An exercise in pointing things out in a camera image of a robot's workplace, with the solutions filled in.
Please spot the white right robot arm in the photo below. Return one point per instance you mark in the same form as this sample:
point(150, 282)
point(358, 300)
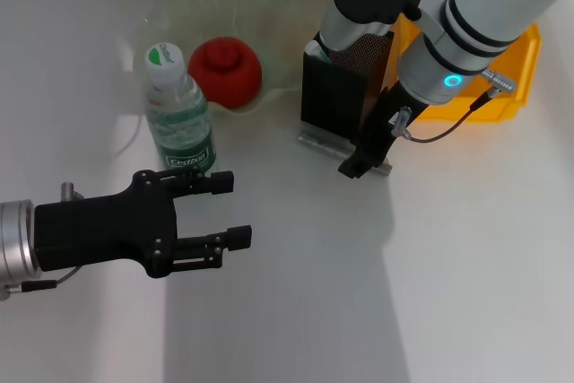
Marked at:
point(484, 11)

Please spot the green wavy glass fruit plate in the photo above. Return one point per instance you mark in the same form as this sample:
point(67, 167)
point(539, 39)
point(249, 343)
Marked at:
point(278, 42)

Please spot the grey marker pen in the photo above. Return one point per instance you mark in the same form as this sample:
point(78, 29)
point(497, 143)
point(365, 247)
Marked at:
point(318, 138)

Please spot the green utility knife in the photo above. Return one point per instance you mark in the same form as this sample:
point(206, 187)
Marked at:
point(319, 52)

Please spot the yellow plastic bin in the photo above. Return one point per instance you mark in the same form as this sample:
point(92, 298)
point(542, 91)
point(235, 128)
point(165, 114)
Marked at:
point(507, 87)

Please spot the clear green-label water bottle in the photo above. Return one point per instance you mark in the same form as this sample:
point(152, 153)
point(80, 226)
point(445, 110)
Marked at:
point(179, 123)

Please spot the black mesh pen holder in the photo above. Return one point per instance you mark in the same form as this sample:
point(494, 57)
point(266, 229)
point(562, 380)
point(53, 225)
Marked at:
point(332, 96)

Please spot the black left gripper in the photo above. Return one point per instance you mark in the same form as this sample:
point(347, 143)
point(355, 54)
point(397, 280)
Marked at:
point(103, 230)

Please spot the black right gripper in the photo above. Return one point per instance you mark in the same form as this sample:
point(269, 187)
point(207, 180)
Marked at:
point(385, 127)

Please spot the red-orange toy orange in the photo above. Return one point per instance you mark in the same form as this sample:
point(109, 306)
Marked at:
point(224, 73)

